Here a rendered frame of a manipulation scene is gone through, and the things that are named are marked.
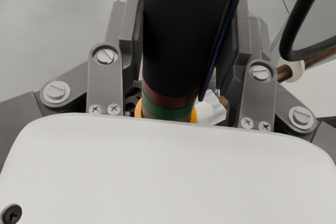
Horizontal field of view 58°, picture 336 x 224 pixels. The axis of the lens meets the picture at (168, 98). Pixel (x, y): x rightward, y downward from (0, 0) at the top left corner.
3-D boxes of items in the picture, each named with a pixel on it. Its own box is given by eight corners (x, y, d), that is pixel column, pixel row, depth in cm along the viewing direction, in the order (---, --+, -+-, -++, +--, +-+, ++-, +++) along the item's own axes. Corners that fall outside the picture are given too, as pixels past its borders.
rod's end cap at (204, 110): (200, 107, 26) (204, 95, 25) (213, 125, 26) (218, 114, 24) (181, 116, 26) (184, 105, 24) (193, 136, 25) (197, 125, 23)
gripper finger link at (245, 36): (215, 149, 13) (215, 31, 16) (290, 157, 13) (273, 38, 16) (236, 115, 10) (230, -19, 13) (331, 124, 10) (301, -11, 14)
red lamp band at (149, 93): (180, 53, 19) (182, 40, 18) (210, 94, 17) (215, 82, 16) (131, 73, 18) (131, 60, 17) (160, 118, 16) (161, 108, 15)
